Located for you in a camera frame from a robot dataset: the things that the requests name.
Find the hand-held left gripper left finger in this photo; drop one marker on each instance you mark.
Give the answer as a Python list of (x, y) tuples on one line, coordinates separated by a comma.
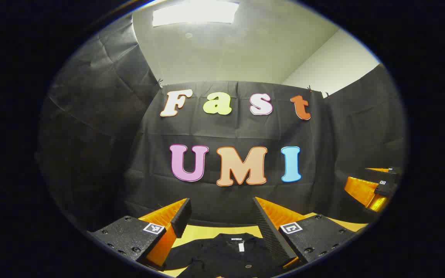
[(182, 218)]

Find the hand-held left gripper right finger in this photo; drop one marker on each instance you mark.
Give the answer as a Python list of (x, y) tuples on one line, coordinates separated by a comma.
[(269, 231)]

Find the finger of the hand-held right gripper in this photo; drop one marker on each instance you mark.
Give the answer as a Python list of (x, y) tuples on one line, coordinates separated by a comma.
[(361, 191), (377, 174)]

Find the black collared shirt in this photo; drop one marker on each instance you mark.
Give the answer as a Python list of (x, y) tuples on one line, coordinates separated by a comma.
[(222, 255)]

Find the black backdrop cloth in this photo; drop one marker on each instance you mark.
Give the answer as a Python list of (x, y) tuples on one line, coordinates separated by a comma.
[(226, 131)]

